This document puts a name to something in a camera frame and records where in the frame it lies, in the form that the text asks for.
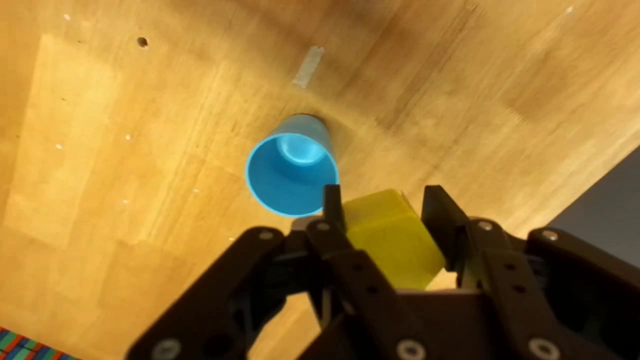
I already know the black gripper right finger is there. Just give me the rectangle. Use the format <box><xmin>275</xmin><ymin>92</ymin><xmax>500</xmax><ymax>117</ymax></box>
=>
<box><xmin>420</xmin><ymin>184</ymin><xmax>640</xmax><ymax>360</ymax></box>

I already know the colourful striped cloth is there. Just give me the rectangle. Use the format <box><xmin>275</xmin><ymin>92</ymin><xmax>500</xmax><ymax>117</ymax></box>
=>
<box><xmin>0</xmin><ymin>325</ymin><xmax>77</xmax><ymax>360</ymax></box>

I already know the clear tape strip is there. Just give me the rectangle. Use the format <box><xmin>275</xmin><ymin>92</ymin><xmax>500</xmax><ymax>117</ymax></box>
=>
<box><xmin>289</xmin><ymin>45</ymin><xmax>328</xmax><ymax>92</ymax></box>

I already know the blue cup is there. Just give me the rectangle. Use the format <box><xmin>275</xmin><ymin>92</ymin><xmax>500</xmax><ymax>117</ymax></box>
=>
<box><xmin>243</xmin><ymin>113</ymin><xmax>342</xmax><ymax>221</ymax></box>

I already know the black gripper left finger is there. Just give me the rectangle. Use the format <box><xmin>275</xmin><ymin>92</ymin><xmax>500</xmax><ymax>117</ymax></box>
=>
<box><xmin>124</xmin><ymin>184</ymin><xmax>428</xmax><ymax>360</ymax></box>

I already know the yellow block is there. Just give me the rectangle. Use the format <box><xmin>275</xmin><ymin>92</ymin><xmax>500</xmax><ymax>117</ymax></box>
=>
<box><xmin>342</xmin><ymin>188</ymin><xmax>448</xmax><ymax>293</ymax></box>

